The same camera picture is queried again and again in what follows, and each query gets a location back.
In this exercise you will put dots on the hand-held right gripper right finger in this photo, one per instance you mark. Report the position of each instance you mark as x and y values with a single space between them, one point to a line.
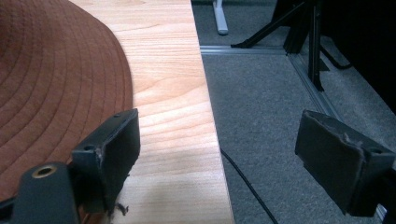
336 161

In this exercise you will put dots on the black metal stand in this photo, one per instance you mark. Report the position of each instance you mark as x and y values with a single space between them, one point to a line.
313 40

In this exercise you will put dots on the white table leg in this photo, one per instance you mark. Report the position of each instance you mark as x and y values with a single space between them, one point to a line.
219 17

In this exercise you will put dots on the brown stitched bucket hat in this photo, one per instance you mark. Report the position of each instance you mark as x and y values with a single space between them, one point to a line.
56 81

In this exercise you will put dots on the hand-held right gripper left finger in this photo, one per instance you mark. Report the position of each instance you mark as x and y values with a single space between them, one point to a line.
118 155

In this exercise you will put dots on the black curtain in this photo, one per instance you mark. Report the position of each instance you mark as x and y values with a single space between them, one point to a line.
361 34

